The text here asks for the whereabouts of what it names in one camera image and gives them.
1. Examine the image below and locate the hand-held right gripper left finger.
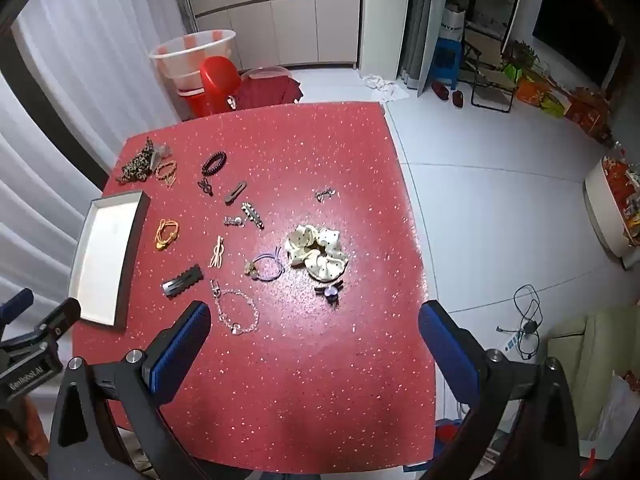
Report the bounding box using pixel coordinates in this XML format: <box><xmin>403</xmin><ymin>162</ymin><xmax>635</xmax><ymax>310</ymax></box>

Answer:
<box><xmin>47</xmin><ymin>300</ymin><xmax>213</xmax><ymax>480</ymax></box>

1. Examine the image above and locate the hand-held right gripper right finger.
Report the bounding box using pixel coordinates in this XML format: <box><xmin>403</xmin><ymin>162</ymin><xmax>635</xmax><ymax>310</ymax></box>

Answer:
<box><xmin>417</xmin><ymin>300</ymin><xmax>593</xmax><ymax>480</ymax></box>

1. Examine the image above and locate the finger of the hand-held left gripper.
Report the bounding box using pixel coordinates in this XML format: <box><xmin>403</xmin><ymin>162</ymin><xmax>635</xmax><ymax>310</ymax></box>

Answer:
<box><xmin>0</xmin><ymin>297</ymin><xmax>82</xmax><ymax>357</ymax></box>
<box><xmin>0</xmin><ymin>287</ymin><xmax>35</xmax><ymax>331</ymax></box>

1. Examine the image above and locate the black scalloped hair clip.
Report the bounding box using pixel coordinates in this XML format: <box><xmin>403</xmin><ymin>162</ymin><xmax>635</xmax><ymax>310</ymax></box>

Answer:
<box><xmin>160</xmin><ymin>264</ymin><xmax>204</xmax><ymax>299</ymax></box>

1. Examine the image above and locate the white shallow tray box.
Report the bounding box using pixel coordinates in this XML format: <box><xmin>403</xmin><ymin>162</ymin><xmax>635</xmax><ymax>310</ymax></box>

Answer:
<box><xmin>69</xmin><ymin>190</ymin><xmax>152</xmax><ymax>333</ymax></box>

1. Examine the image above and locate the yellow hair tie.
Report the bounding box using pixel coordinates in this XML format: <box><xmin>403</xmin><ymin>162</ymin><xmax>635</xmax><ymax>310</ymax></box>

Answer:
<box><xmin>153</xmin><ymin>218</ymin><xmax>181</xmax><ymax>252</ymax></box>

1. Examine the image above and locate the brown oblong hair clip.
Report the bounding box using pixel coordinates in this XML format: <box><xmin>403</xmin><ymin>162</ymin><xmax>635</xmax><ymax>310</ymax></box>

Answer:
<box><xmin>223</xmin><ymin>180</ymin><xmax>249</xmax><ymax>206</ymax></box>

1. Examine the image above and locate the cream polka dot scrunchie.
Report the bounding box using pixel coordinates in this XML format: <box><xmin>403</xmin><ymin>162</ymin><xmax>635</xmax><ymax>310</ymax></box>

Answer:
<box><xmin>284</xmin><ymin>223</ymin><xmax>350</xmax><ymax>281</ymax></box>

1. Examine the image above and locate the clear hair clip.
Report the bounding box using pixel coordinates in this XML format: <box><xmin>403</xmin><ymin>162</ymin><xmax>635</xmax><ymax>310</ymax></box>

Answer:
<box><xmin>209</xmin><ymin>279</ymin><xmax>260</xmax><ymax>336</ymax></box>

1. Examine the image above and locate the person's orange clothing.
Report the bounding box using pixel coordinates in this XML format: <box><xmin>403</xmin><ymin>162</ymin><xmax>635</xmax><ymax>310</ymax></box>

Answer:
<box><xmin>17</xmin><ymin>399</ymin><xmax>52</xmax><ymax>463</ymax></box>

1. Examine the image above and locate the dark purple bow clip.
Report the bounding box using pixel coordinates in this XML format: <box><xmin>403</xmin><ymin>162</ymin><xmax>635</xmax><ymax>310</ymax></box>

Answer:
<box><xmin>313</xmin><ymin>282</ymin><xmax>344</xmax><ymax>304</ymax></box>

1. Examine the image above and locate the red speckled tablecloth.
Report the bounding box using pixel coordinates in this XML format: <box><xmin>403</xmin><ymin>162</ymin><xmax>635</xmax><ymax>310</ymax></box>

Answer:
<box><xmin>72</xmin><ymin>101</ymin><xmax>437</xmax><ymax>476</ymax></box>

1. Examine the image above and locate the cream sofa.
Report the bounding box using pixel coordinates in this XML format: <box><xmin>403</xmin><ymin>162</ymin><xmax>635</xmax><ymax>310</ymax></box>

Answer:
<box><xmin>546</xmin><ymin>305</ymin><xmax>640</xmax><ymax>461</ymax></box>

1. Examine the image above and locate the rhinestone bar hair clip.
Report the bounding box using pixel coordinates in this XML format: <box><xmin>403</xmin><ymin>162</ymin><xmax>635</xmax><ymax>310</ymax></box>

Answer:
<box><xmin>241</xmin><ymin>202</ymin><xmax>265</xmax><ymax>230</ymax></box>

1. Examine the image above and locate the white paper bag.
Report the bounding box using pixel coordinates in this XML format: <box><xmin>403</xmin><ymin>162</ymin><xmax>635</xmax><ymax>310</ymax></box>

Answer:
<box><xmin>582</xmin><ymin>369</ymin><xmax>640</xmax><ymax>457</ymax></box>

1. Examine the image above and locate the leopard print scrunchie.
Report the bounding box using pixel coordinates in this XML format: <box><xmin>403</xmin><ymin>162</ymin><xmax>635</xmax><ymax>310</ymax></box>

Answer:
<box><xmin>125</xmin><ymin>136</ymin><xmax>162</xmax><ymax>172</ymax></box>

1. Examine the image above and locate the white bin with red packets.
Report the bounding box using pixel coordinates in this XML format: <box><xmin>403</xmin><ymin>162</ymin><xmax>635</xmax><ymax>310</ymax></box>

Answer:
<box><xmin>583</xmin><ymin>155</ymin><xmax>640</xmax><ymax>272</ymax></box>

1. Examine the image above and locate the red bucket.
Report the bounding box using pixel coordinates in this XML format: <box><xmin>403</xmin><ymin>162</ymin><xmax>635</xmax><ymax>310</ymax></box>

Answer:
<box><xmin>177</xmin><ymin>87</ymin><xmax>211</xmax><ymax>122</ymax></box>

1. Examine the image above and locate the white curtain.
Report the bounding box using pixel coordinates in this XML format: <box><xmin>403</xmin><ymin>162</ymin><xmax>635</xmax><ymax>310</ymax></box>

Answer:
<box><xmin>0</xmin><ymin>0</ymin><xmax>201</xmax><ymax>341</ymax></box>

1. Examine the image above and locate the white cloth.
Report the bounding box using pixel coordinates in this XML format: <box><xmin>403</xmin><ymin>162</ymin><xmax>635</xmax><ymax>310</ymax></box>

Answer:
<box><xmin>361</xmin><ymin>74</ymin><xmax>410</xmax><ymax>104</ymax></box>

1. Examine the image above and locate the red plastic chair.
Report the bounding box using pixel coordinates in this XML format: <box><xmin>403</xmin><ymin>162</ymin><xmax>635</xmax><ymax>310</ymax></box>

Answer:
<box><xmin>199</xmin><ymin>56</ymin><xmax>242</xmax><ymax>117</ymax></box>

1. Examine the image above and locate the black folding chair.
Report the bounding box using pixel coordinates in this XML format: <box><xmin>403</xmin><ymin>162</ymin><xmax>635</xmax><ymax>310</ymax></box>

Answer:
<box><xmin>459</xmin><ymin>24</ymin><xmax>519</xmax><ymax>114</ymax></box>

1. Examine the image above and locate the pile of orange boxes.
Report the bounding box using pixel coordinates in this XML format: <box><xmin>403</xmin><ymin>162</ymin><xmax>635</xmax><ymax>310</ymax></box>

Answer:
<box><xmin>514</xmin><ymin>71</ymin><xmax>617</xmax><ymax>147</ymax></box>

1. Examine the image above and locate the blue plastic stool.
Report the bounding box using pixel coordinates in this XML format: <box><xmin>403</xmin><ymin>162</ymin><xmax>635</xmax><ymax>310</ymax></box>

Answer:
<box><xmin>431</xmin><ymin>36</ymin><xmax>464</xmax><ymax>87</ymax></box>

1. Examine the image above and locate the translucent orange white basin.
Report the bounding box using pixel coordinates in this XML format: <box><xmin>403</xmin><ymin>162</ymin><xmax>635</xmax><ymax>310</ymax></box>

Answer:
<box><xmin>149</xmin><ymin>30</ymin><xmax>237</xmax><ymax>92</ymax></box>

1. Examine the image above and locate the green potted plant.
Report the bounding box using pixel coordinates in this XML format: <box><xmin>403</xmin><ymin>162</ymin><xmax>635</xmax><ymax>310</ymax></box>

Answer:
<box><xmin>501</xmin><ymin>40</ymin><xmax>542</xmax><ymax>83</ymax></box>

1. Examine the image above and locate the grey curtain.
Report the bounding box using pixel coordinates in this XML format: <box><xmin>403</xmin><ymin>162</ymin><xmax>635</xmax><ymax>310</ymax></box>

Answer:
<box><xmin>397</xmin><ymin>0</ymin><xmax>452</xmax><ymax>97</ymax></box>

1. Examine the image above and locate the white cabinet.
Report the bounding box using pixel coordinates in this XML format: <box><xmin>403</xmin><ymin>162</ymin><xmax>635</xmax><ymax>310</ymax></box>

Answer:
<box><xmin>187</xmin><ymin>0</ymin><xmax>363</xmax><ymax>70</ymax></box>

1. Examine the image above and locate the black television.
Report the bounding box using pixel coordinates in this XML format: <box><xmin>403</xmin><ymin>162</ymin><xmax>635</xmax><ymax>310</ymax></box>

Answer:
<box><xmin>531</xmin><ymin>0</ymin><xmax>627</xmax><ymax>92</ymax></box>

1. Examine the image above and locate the black cable with adapter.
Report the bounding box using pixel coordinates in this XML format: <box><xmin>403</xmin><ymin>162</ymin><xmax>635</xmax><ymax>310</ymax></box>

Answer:
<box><xmin>496</xmin><ymin>283</ymin><xmax>542</xmax><ymax>361</ymax></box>

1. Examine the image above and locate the purple hair tie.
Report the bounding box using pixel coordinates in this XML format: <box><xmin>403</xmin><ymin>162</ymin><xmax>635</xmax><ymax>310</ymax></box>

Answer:
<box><xmin>244</xmin><ymin>252</ymin><xmax>286</xmax><ymax>281</ymax></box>

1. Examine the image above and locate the brown braided hair tie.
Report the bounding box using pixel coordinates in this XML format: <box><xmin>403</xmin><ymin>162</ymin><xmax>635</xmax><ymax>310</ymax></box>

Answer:
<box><xmin>154</xmin><ymin>160</ymin><xmax>179</xmax><ymax>189</ymax></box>

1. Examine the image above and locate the black spiral hair tie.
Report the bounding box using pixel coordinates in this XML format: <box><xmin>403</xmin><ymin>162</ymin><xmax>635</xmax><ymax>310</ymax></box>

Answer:
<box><xmin>201</xmin><ymin>151</ymin><xmax>228</xmax><ymax>177</ymax></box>

